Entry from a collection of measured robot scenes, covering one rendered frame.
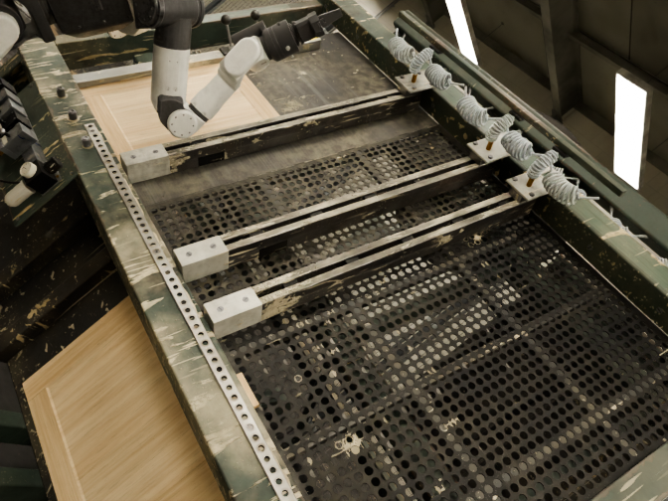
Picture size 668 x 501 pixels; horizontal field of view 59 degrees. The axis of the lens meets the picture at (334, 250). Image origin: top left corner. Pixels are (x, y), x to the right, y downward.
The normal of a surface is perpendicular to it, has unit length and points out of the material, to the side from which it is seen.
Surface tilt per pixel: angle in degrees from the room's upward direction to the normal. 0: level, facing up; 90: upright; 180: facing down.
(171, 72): 90
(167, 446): 90
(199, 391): 56
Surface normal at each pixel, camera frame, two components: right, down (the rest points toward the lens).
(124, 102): 0.14, -0.67
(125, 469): -0.36, -0.38
